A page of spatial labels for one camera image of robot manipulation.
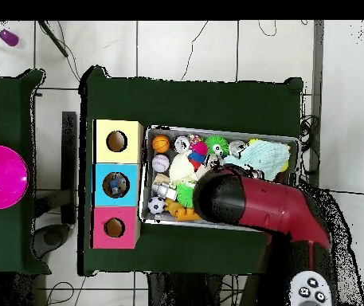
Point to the silver plastic toy truck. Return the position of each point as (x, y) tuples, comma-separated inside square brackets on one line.
[(164, 190)]

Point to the dark green tablecloth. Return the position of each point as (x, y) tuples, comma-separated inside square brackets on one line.
[(9, 239), (200, 102)]

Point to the shallow metal mesh bin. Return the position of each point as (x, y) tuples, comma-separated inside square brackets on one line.
[(162, 131)]

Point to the black rod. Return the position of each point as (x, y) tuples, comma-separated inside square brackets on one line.
[(54, 39)]

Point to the white toy baseball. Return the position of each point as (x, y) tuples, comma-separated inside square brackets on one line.
[(160, 163)]

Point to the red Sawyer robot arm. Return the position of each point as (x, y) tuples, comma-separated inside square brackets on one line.
[(270, 204)]

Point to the purple bottle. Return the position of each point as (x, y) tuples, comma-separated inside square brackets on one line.
[(9, 37)]

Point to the light blue cloth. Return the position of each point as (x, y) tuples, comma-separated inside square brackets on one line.
[(264, 157)]

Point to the small green fuzzy eyed ball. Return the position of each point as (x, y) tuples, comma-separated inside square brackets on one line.
[(216, 144)]

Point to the pink plastic object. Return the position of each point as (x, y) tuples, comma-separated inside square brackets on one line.
[(1, 177)]

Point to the large green fuzzy eyed ball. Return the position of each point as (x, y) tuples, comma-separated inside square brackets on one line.
[(184, 195)]

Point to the orange toy basketball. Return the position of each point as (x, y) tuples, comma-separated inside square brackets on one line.
[(161, 144)]

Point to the wooden box with three holes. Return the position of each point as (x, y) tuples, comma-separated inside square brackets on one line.
[(130, 153)]

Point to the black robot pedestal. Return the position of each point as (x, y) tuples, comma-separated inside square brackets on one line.
[(181, 290)]

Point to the black and white soccer ball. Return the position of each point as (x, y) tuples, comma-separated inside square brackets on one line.
[(156, 205)]

